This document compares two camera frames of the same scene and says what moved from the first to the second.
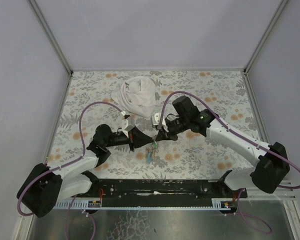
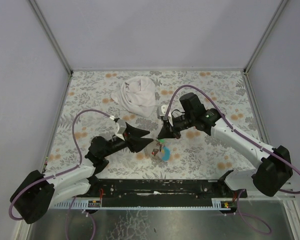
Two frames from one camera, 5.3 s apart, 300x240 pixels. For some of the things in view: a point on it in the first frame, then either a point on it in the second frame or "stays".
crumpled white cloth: [137, 95] stays
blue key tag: [149, 157] -> [167, 153]
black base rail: [165, 191] stays
